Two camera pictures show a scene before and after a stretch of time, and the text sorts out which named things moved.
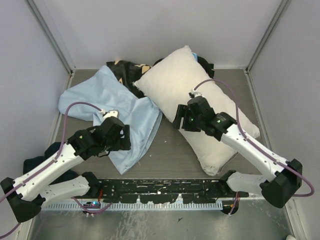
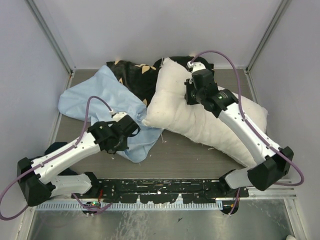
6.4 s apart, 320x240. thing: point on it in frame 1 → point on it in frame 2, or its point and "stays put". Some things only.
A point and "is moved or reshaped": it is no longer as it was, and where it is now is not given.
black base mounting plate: [158, 191] stays put
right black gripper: [184, 111] → [189, 84]
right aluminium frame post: [283, 7] stays put
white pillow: [179, 76] is moved or reshaped
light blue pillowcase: [104, 95] is moved or reshaped
